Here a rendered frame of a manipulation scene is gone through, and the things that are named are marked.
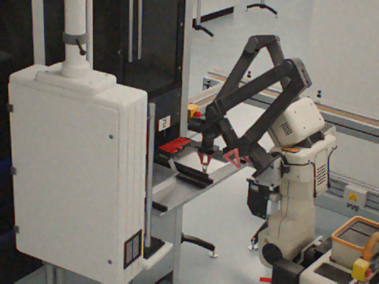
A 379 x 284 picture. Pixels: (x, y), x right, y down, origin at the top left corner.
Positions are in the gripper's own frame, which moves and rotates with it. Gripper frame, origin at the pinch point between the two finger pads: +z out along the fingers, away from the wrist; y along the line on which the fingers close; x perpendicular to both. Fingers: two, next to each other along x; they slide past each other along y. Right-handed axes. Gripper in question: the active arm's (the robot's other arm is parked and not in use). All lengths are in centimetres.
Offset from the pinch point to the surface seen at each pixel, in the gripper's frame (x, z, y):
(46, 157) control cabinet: 90, -31, 31
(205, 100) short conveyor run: -70, -3, 27
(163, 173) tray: 10.5, 5.6, 16.1
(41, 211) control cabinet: 89, -7, 34
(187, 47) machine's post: -29, -44, 26
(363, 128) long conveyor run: -84, -3, -60
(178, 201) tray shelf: 31.5, 5.4, -0.4
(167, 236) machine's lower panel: -23, 60, 23
